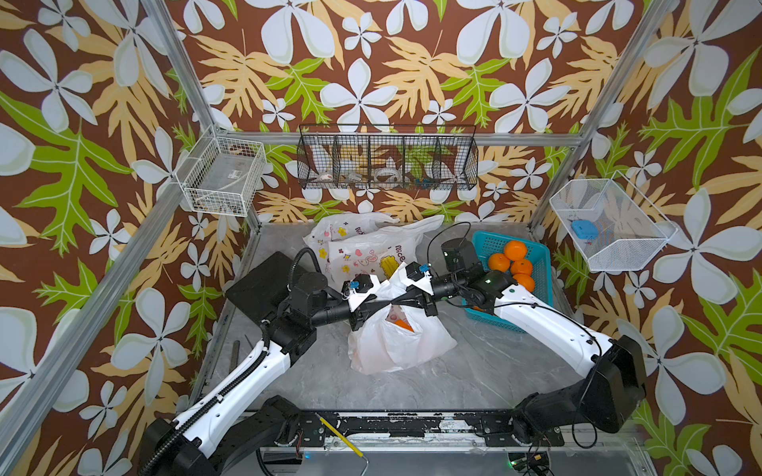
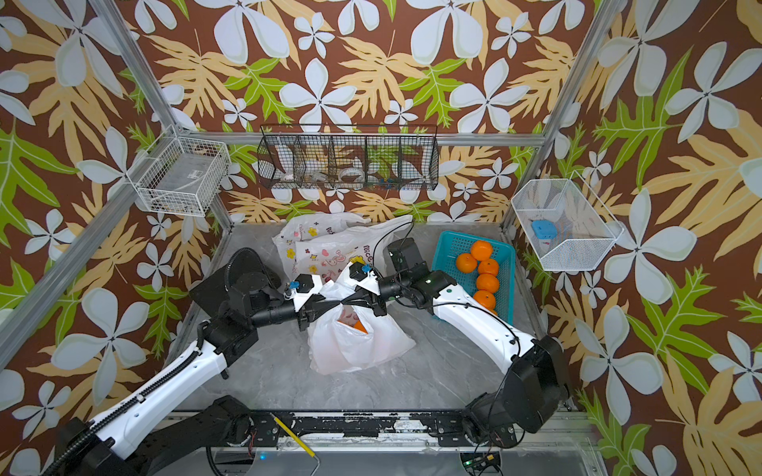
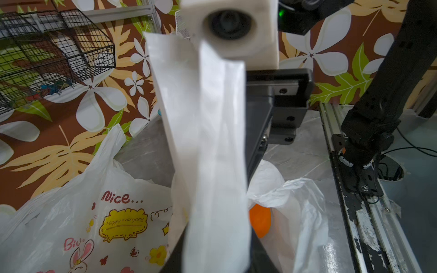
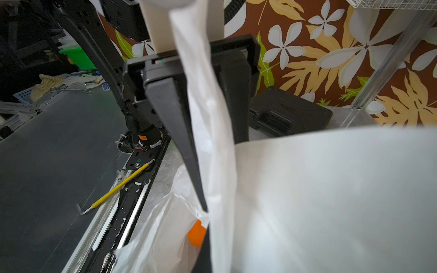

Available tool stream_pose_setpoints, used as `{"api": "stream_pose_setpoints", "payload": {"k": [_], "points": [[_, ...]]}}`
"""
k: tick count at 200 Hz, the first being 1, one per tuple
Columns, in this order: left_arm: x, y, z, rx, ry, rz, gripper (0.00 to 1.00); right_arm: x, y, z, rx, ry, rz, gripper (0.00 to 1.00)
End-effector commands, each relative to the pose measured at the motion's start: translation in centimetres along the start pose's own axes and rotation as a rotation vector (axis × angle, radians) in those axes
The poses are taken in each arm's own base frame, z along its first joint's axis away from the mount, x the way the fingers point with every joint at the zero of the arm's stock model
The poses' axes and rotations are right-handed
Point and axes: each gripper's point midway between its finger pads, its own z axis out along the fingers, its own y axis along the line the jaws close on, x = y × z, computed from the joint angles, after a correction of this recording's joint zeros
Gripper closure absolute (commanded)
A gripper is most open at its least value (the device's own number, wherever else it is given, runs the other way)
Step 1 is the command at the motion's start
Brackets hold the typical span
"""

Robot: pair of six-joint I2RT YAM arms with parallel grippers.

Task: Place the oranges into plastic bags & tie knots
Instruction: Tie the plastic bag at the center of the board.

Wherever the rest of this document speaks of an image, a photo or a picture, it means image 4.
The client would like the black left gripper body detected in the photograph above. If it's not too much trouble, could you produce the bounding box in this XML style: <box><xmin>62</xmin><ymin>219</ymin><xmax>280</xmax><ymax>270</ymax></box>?
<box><xmin>122</xmin><ymin>35</ymin><xmax>261</xmax><ymax>100</ymax></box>

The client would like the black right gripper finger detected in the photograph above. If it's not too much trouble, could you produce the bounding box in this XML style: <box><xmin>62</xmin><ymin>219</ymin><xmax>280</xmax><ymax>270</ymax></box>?
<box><xmin>191</xmin><ymin>232</ymin><xmax>212</xmax><ymax>273</ymax></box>

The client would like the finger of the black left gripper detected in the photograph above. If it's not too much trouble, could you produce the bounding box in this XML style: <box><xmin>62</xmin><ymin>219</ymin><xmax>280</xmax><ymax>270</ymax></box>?
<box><xmin>218</xmin><ymin>60</ymin><xmax>251</xmax><ymax>144</ymax></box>
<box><xmin>144</xmin><ymin>77</ymin><xmax>208</xmax><ymax>212</ymax></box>

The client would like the white printed plastic bag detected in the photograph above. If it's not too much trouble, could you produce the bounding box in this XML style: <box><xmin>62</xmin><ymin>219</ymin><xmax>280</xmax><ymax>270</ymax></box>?
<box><xmin>110</xmin><ymin>0</ymin><xmax>437</xmax><ymax>273</ymax></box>

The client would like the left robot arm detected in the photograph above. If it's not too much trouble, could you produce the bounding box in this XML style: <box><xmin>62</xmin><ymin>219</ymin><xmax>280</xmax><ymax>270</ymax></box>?
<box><xmin>51</xmin><ymin>1</ymin><xmax>261</xmax><ymax>211</ymax></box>

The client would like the black plastic tool case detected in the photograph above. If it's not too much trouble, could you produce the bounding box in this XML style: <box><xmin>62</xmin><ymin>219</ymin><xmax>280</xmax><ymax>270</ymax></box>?
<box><xmin>249</xmin><ymin>86</ymin><xmax>333</xmax><ymax>137</ymax></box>

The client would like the green plastic bin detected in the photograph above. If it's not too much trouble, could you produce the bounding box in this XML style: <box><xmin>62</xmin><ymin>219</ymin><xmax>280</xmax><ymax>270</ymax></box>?
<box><xmin>59</xmin><ymin>46</ymin><xmax>97</xmax><ymax>71</ymax></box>

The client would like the aluminium frame post left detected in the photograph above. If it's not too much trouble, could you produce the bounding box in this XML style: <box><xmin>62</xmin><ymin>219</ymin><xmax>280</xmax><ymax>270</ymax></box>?
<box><xmin>340</xmin><ymin>10</ymin><xmax>437</xmax><ymax>129</ymax></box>

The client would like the white wire basket left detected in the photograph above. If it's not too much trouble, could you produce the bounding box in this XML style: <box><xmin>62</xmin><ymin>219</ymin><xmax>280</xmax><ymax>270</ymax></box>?
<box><xmin>347</xmin><ymin>0</ymin><xmax>437</xmax><ymax>11</ymax></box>

